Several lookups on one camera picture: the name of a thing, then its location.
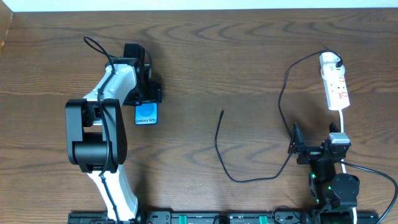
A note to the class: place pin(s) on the black mounting rail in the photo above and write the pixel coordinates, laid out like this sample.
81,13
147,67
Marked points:
280,216

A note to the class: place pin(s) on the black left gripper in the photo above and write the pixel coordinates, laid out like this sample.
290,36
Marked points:
149,94

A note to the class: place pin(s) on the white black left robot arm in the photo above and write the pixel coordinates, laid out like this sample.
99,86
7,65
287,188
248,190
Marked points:
96,136

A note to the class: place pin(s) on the white charger adapter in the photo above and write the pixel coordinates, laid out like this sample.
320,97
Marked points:
331,66

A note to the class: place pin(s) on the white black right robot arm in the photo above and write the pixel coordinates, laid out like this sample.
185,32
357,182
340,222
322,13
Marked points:
336,193

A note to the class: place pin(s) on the white power strip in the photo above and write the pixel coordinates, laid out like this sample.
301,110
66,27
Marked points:
336,93

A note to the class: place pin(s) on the blue Galaxy smartphone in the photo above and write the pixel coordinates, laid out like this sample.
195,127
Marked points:
146,114

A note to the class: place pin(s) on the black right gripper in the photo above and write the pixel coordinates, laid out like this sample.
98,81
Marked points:
313,153

